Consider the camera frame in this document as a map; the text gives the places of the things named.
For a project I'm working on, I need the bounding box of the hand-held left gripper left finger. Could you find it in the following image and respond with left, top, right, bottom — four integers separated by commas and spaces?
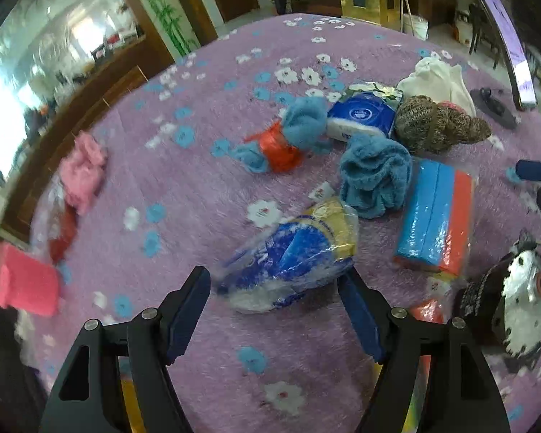
38, 265, 212, 433

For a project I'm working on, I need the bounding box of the wooden chair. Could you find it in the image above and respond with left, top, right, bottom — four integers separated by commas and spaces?
468, 2, 506, 68

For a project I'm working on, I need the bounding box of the black round phone stand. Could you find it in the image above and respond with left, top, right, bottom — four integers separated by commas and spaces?
470, 87, 521, 131

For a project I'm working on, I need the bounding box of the pink fluffy cloth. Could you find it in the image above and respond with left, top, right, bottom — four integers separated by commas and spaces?
58, 132, 109, 216

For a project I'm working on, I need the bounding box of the blue and orange sponge pack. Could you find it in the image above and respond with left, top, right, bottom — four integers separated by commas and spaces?
393, 159, 479, 290

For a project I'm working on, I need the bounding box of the green bamboo wall sticker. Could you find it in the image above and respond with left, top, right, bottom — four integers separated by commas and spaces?
124, 0, 199, 57

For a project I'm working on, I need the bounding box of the purple floral tablecloth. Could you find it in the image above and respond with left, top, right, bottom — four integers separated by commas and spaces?
9, 11, 541, 433

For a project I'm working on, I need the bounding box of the white cloth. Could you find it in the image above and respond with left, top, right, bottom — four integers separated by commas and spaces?
396, 58, 477, 118

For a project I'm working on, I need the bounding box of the white plastic bucket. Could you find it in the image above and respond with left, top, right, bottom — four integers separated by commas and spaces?
402, 13, 430, 39

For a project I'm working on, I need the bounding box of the red plastic bag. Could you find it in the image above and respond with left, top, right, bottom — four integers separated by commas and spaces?
408, 298, 448, 326

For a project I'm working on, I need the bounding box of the pink textured towel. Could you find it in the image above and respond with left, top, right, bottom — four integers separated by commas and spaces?
0, 238, 63, 317

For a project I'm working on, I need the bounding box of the facial tissue pack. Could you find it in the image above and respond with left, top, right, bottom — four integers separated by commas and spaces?
327, 81, 404, 141

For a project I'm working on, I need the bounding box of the wooden sideboard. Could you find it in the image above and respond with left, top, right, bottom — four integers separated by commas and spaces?
0, 36, 176, 235

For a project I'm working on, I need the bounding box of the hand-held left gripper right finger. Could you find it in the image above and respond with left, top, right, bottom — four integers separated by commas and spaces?
336, 268, 512, 433

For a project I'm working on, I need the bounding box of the smartphone with lit screen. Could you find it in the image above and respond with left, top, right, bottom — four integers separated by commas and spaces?
471, 0, 538, 110

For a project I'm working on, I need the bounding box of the large wall mirror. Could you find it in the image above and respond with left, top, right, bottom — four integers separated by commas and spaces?
0, 0, 149, 181

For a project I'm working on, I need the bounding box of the red item in clear plastic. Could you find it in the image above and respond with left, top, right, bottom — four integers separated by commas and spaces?
47, 205, 79, 264

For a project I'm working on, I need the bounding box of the brown knitted hat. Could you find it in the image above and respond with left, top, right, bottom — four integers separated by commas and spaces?
394, 96, 492, 154

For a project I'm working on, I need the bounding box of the blue and yellow plastic packet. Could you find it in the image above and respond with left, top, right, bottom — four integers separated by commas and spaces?
214, 196, 360, 314

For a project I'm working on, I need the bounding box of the blue cloth with red band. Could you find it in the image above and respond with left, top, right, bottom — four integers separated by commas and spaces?
230, 97, 332, 174

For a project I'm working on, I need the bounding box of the blue fluffy towel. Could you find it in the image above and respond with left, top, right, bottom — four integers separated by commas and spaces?
339, 135, 413, 219

